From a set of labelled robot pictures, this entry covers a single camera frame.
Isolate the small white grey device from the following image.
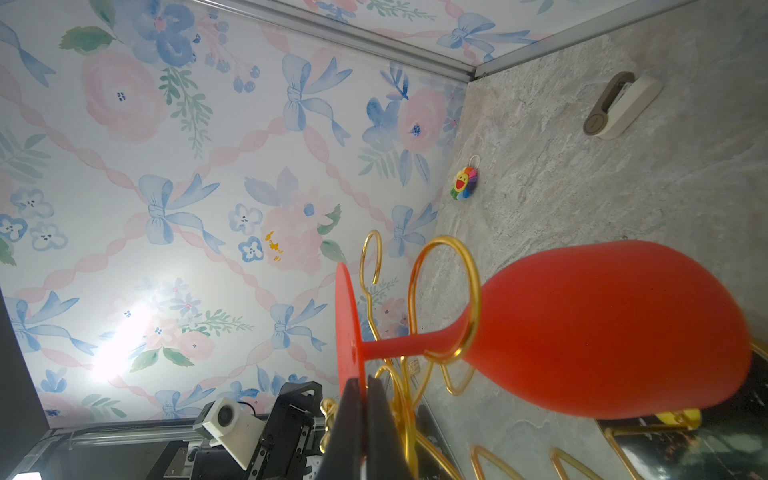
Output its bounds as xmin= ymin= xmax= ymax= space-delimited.
xmin=583 ymin=71 xmax=663 ymax=140

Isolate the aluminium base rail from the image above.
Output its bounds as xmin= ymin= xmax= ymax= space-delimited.
xmin=1 ymin=419 xmax=203 ymax=479

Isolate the gold wire glass rack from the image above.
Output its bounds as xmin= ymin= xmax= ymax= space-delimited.
xmin=317 ymin=229 xmax=768 ymax=480

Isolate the red wine glass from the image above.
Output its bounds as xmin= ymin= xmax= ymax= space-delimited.
xmin=335 ymin=240 xmax=752 ymax=420

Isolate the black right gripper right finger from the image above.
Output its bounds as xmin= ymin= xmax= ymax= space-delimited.
xmin=367 ymin=376 xmax=414 ymax=480

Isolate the colourful small toy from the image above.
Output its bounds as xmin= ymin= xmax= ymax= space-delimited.
xmin=451 ymin=154 xmax=480 ymax=201

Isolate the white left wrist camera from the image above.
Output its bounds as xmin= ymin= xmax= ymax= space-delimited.
xmin=193 ymin=397 xmax=266 ymax=470

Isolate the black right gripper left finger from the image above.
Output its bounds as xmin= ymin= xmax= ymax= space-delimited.
xmin=317 ymin=379 xmax=362 ymax=480

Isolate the left corner aluminium post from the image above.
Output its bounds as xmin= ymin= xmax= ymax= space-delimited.
xmin=198 ymin=0 xmax=476 ymax=83

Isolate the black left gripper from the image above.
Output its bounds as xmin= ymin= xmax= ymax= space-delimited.
xmin=191 ymin=381 xmax=323 ymax=479

